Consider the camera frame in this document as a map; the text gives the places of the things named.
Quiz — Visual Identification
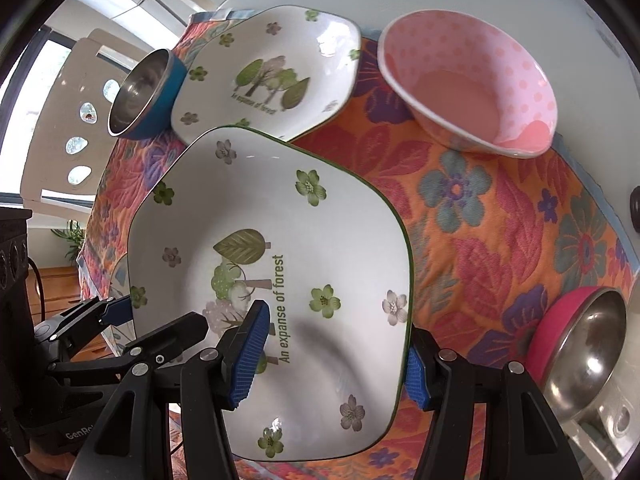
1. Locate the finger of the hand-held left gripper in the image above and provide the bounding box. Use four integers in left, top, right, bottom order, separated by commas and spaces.
47, 311, 209, 382
32, 294, 132, 357

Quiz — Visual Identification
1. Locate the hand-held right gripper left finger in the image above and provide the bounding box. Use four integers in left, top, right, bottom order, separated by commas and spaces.
82, 300, 273, 480

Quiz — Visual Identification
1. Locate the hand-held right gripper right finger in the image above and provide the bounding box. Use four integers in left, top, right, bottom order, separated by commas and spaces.
402, 327, 573, 480

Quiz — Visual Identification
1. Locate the large white floral square plate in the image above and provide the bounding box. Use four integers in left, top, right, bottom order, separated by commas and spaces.
127, 126, 413, 461

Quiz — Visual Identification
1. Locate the pink steel bowl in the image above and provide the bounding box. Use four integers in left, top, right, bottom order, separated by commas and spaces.
525, 286, 628, 423

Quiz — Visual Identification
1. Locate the green potted plant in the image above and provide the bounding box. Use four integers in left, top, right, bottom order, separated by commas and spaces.
50, 220, 86, 266

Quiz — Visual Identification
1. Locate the orange floral table mat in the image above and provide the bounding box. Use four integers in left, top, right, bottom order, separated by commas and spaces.
77, 10, 640, 480

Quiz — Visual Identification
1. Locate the blue steel bowl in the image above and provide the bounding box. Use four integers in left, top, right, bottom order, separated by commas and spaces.
106, 49, 188, 139

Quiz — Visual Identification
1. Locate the pink polka dot bowl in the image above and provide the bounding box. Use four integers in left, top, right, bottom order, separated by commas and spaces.
377, 12, 558, 160

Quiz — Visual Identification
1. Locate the small white floral square plate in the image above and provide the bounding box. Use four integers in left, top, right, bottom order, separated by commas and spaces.
171, 5, 362, 143

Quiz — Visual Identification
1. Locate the black cable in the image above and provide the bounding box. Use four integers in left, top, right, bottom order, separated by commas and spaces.
26, 257, 46, 311

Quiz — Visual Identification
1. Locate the window with dark frame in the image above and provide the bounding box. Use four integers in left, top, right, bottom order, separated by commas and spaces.
2, 20, 88, 201

